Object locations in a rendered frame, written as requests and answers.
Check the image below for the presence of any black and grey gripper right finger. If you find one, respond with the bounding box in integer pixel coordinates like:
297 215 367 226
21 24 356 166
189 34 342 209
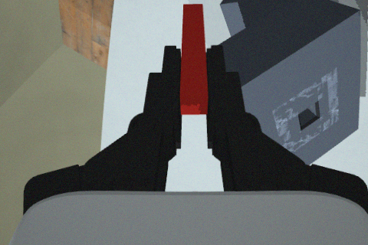
206 45 368 213

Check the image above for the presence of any dark red peg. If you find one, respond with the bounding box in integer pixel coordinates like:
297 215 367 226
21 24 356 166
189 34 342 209
180 4 208 115

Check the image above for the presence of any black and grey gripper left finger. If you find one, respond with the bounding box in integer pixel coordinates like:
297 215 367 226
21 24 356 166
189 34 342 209
23 45 182 215

